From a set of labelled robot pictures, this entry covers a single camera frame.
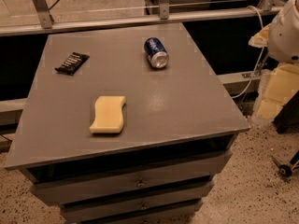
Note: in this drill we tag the black caster wheel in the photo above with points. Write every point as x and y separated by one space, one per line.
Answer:
284 169

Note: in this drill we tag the yellow curved sponge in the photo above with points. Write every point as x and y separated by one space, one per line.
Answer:
108 117

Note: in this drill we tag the black snack bar wrapper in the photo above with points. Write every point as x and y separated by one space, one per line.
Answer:
71 65

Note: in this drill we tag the grey drawer cabinet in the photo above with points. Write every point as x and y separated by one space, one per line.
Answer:
179 124

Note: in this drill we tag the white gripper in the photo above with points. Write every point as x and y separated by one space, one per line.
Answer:
285 37

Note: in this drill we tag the blue pepsi can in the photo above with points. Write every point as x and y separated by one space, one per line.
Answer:
156 53

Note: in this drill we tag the metal railing frame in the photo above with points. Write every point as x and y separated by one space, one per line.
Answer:
25 17

